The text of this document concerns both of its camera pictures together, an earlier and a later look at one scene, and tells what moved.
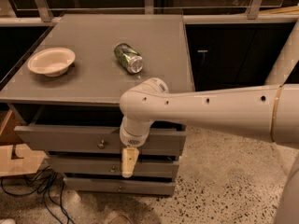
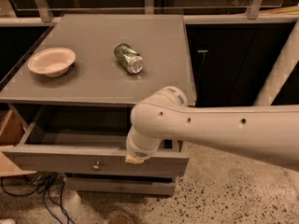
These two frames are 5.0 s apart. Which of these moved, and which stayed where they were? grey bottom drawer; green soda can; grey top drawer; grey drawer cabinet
Moved: grey top drawer
Stayed: grey bottom drawer; grey drawer cabinet; green soda can
